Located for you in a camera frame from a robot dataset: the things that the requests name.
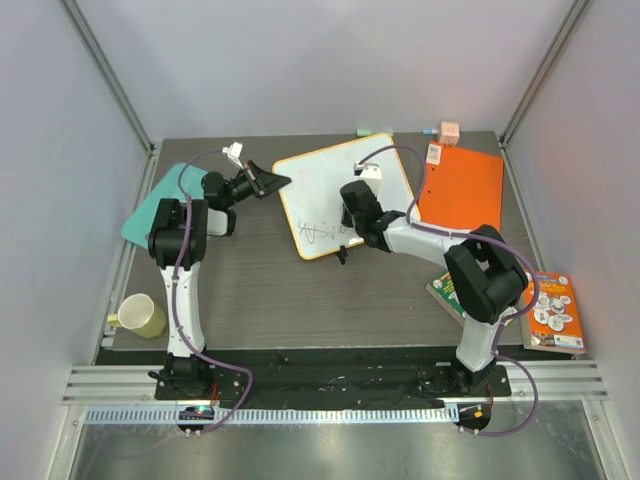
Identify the orange book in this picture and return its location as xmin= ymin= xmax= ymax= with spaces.
xmin=520 ymin=272 xmax=586 ymax=355

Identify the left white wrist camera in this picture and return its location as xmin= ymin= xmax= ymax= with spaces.
xmin=221 ymin=142 xmax=244 ymax=170

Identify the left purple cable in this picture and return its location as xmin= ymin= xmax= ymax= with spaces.
xmin=169 ymin=148 xmax=254 ymax=435

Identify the pink cube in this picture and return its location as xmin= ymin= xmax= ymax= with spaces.
xmin=438 ymin=121 xmax=460 ymax=146

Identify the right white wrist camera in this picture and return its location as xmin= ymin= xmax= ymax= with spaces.
xmin=354 ymin=163 xmax=382 ymax=195

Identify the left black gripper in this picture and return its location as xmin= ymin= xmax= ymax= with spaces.
xmin=225 ymin=161 xmax=292 ymax=209

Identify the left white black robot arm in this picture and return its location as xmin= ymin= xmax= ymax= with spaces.
xmin=148 ymin=160 xmax=292 ymax=400

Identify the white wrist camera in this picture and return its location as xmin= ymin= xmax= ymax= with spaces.
xmin=354 ymin=163 xmax=382 ymax=195
xmin=221 ymin=142 xmax=244 ymax=170

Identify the orange folder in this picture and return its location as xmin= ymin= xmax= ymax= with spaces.
xmin=418 ymin=142 xmax=504 ymax=230

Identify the teal cutting board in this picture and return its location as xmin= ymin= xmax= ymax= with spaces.
xmin=121 ymin=163 xmax=237 ymax=250

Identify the yellow framed whiteboard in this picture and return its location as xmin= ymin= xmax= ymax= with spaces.
xmin=272 ymin=133 xmax=414 ymax=260

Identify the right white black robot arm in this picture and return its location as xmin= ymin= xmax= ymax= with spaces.
xmin=340 ymin=180 xmax=528 ymax=395

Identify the green white eraser block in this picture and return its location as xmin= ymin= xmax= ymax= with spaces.
xmin=356 ymin=128 xmax=394 ymax=138

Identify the left black whiteboard foot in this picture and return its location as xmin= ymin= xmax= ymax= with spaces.
xmin=336 ymin=245 xmax=348 ymax=265

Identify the slotted grey cable duct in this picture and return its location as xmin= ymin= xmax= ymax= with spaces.
xmin=84 ymin=404 xmax=459 ymax=426

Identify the green book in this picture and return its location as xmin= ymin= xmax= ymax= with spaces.
xmin=426 ymin=271 xmax=467 ymax=327

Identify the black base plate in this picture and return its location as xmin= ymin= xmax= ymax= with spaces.
xmin=148 ymin=347 xmax=512 ymax=411

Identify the pale yellow mug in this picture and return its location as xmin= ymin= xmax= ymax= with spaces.
xmin=106 ymin=293 xmax=167 ymax=339

